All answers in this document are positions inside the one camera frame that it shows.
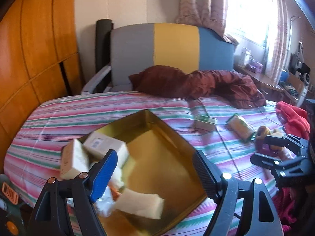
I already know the yellow knitted sock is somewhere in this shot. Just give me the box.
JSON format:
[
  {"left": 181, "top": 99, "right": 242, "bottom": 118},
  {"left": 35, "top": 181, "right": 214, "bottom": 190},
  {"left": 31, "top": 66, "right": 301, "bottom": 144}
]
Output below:
[{"left": 254, "top": 126, "right": 271, "bottom": 151}]

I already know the white orange snack packet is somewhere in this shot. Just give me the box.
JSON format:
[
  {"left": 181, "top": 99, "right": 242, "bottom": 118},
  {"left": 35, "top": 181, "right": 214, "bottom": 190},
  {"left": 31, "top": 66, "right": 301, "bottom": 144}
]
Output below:
[{"left": 94, "top": 167, "right": 124, "bottom": 217}]

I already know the gold metal tray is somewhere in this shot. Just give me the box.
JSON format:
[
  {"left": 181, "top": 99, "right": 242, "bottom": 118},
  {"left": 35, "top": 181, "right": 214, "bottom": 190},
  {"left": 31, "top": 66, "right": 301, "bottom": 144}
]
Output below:
[{"left": 78, "top": 109, "right": 209, "bottom": 236}]

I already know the yellow sponge block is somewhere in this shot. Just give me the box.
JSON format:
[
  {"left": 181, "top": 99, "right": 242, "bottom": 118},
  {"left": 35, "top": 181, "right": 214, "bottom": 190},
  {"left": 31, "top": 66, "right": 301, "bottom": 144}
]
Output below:
[{"left": 113, "top": 188, "right": 164, "bottom": 220}]

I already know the red fleece garment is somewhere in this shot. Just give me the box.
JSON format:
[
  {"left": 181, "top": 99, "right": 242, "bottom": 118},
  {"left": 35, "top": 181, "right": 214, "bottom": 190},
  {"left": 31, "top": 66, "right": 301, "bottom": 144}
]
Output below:
[{"left": 275, "top": 101, "right": 311, "bottom": 140}]

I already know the wrapped yellow sponge packet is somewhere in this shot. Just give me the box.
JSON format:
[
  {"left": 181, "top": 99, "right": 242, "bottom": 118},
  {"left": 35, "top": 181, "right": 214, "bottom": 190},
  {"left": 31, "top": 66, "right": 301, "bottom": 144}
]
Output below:
[{"left": 226, "top": 113, "right": 256, "bottom": 142}]

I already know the orange plastic soap rack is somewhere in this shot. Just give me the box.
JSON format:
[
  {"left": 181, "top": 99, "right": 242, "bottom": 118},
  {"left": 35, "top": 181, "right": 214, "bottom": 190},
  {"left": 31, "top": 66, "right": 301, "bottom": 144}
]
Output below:
[{"left": 2, "top": 182, "right": 19, "bottom": 205}]

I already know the wooden desk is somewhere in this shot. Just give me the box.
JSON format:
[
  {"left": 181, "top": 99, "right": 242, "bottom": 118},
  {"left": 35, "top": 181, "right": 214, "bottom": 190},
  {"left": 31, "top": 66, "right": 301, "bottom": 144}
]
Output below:
[{"left": 234, "top": 65, "right": 284, "bottom": 102}]

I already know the cream cardboard box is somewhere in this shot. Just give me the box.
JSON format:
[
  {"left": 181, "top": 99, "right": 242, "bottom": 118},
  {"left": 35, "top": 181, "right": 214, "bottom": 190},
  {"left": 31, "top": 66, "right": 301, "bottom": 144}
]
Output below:
[{"left": 60, "top": 138, "right": 89, "bottom": 180}]

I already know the blue globe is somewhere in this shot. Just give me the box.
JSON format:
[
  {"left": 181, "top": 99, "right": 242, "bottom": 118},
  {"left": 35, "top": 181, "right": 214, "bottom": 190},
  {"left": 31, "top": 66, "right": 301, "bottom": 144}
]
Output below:
[{"left": 279, "top": 67, "right": 289, "bottom": 82}]

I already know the striped bed sheet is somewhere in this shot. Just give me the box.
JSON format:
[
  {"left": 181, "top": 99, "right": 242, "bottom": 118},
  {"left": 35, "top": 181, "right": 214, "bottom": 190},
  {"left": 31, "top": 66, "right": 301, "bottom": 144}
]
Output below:
[{"left": 3, "top": 91, "right": 298, "bottom": 236}]

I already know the green white small box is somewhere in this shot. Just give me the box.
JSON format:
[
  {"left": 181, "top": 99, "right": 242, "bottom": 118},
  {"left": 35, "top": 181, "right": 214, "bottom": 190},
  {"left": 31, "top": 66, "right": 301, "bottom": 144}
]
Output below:
[{"left": 194, "top": 115, "right": 217, "bottom": 131}]

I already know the white barcode box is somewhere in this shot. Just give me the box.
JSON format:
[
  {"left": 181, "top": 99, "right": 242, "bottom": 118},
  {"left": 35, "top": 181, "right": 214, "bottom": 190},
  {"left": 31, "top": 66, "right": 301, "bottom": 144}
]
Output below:
[{"left": 83, "top": 132, "right": 129, "bottom": 168}]

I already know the dark red jacket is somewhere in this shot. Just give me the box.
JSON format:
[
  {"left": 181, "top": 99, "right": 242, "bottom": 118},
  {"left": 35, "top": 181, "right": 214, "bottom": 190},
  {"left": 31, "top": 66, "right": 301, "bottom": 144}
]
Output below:
[{"left": 129, "top": 65, "right": 266, "bottom": 109}]

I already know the wooden wardrobe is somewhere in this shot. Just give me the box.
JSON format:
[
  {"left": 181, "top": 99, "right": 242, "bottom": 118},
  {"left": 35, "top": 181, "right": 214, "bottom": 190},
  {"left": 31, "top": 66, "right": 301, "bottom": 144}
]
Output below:
[{"left": 1, "top": 0, "right": 84, "bottom": 158}]

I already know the pink patterned curtain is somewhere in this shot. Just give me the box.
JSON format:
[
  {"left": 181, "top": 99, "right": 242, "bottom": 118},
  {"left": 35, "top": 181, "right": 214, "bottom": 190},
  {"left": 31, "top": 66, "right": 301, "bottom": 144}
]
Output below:
[{"left": 174, "top": 0, "right": 291, "bottom": 45}]

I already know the grey yellow blue headboard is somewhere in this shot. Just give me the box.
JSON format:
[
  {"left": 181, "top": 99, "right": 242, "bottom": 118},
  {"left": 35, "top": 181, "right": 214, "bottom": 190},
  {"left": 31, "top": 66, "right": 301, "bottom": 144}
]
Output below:
[{"left": 110, "top": 23, "right": 234, "bottom": 92}]

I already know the black rolled mat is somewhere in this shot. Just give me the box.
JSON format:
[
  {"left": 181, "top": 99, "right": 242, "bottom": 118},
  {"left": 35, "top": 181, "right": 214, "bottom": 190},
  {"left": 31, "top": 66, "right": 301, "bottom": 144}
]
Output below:
[{"left": 95, "top": 19, "right": 114, "bottom": 93}]

